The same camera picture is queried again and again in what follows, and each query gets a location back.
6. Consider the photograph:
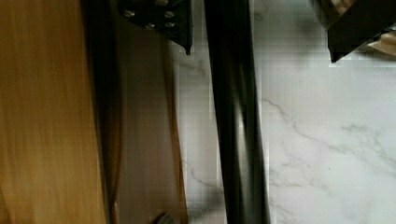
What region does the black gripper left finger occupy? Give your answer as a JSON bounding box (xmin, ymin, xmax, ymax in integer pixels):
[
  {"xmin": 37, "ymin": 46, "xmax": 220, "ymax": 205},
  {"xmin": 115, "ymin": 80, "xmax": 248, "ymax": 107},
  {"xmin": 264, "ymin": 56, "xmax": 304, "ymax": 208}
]
[{"xmin": 118, "ymin": 0, "xmax": 192, "ymax": 55}]

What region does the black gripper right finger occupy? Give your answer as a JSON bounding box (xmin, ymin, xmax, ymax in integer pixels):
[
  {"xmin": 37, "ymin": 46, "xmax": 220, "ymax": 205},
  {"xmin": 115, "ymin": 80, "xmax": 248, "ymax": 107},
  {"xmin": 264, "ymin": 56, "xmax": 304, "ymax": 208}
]
[{"xmin": 328, "ymin": 0, "xmax": 396, "ymax": 63}]

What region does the black metal drawer handle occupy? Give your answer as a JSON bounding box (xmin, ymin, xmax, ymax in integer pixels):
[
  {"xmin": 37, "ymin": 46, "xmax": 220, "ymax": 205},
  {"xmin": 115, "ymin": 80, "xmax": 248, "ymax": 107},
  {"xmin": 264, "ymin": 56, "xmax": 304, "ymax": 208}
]
[{"xmin": 205, "ymin": 0, "xmax": 270, "ymax": 224}]

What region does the wooden drawer cabinet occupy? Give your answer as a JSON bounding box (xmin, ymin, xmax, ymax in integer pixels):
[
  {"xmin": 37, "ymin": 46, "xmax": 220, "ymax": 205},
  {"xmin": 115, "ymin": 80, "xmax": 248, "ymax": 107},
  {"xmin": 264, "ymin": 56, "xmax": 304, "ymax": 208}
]
[{"xmin": 1, "ymin": 0, "xmax": 188, "ymax": 224}]

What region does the wooden cutting board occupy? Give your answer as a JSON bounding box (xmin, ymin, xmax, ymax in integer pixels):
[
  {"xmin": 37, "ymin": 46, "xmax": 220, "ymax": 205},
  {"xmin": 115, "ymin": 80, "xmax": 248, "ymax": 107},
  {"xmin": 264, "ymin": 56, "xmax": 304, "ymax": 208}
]
[{"xmin": 310, "ymin": 0, "xmax": 395, "ymax": 63}]

